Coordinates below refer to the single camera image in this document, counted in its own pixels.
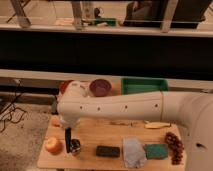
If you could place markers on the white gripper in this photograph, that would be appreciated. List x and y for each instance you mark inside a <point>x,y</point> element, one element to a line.
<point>69,123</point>

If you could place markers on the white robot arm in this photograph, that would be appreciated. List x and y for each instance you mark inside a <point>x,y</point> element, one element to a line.
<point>192,110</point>

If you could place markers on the red bowl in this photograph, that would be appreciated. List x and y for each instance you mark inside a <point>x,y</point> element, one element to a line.
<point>64,85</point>

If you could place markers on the purple bowl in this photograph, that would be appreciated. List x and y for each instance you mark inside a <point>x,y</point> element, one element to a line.
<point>100,87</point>

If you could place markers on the orange carrot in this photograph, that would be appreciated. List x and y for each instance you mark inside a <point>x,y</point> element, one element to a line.
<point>55,123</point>

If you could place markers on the small metal cup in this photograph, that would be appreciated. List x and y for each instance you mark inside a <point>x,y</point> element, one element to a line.
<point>75,146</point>

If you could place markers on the apple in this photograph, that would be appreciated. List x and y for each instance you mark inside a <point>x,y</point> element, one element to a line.
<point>53,145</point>

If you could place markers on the black sponge block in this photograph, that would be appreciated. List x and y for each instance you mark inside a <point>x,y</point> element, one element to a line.
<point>108,151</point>

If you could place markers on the grey blue cloth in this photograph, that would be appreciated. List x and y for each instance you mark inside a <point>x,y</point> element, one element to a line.
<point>133,153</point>

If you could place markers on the green tray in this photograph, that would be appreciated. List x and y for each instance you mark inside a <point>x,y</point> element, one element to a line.
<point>142,85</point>

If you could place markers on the green sponge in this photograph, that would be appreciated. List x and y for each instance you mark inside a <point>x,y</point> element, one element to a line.
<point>156,151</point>

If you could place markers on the red grapes bunch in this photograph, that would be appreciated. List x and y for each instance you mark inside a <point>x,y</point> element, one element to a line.
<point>176,146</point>

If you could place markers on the green object on shelf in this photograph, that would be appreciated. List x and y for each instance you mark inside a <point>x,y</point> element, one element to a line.
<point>107,21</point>

